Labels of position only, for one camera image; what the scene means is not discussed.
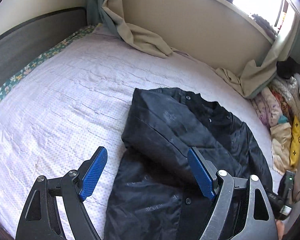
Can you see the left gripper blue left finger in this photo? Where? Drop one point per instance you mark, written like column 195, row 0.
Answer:
column 40, row 216

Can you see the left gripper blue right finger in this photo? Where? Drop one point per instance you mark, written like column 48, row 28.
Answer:
column 220, row 187

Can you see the dark navy satin jacket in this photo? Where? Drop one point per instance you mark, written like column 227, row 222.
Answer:
column 155, row 195

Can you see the yellow patterned pillow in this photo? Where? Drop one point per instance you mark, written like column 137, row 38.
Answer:
column 295, row 144

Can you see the white quilted bed cover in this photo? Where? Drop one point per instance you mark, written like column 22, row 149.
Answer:
column 78, row 100

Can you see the pile of folded quilts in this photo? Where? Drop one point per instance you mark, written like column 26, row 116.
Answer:
column 276, row 105

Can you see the green floral bed sheet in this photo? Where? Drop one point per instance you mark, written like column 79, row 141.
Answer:
column 10, row 83

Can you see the black garment on pile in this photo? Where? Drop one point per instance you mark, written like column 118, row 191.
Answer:
column 286, row 69

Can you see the beige curtain right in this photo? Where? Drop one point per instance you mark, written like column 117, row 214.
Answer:
column 253, row 77

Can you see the beige curtain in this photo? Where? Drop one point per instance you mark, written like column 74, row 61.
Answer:
column 111, row 14
column 253, row 77

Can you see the dark grey headboard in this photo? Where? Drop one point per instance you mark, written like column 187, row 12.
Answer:
column 23, row 43

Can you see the beige curtain left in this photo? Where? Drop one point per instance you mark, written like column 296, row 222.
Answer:
column 111, row 14

